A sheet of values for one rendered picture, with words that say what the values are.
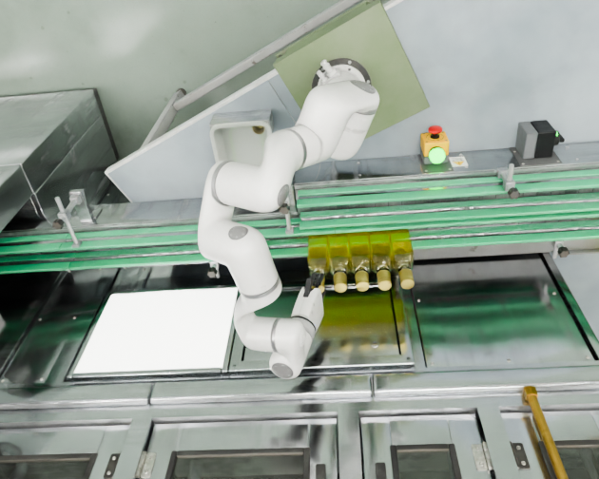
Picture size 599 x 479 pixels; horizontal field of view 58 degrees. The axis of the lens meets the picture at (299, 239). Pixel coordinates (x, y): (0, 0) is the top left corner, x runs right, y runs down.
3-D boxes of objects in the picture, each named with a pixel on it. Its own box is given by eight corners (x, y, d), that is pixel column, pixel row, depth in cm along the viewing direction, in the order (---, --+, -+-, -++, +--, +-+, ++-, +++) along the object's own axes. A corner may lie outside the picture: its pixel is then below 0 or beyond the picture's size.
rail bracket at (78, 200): (89, 214, 174) (62, 257, 156) (71, 168, 165) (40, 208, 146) (104, 213, 174) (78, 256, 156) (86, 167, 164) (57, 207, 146)
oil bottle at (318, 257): (310, 236, 164) (309, 280, 147) (308, 220, 161) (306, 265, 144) (329, 234, 164) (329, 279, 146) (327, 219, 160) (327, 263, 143)
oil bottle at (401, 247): (386, 231, 162) (394, 276, 145) (386, 215, 159) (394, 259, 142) (405, 229, 162) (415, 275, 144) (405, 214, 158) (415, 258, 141)
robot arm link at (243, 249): (308, 246, 111) (254, 231, 119) (281, 160, 97) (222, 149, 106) (260, 300, 102) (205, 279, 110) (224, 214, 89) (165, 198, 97)
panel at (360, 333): (110, 297, 169) (68, 385, 142) (107, 291, 167) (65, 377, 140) (399, 282, 161) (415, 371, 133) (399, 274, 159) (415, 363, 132)
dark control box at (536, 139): (513, 146, 158) (522, 160, 152) (517, 121, 154) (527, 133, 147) (543, 143, 158) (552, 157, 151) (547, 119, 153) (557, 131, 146)
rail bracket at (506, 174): (492, 175, 150) (506, 200, 139) (495, 151, 146) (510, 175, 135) (508, 174, 150) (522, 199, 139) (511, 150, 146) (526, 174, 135)
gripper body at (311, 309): (316, 348, 130) (328, 316, 138) (312, 317, 124) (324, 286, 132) (287, 343, 132) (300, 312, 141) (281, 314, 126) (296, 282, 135)
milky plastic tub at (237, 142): (226, 181, 168) (222, 195, 161) (212, 113, 155) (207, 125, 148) (281, 177, 167) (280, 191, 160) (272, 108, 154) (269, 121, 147)
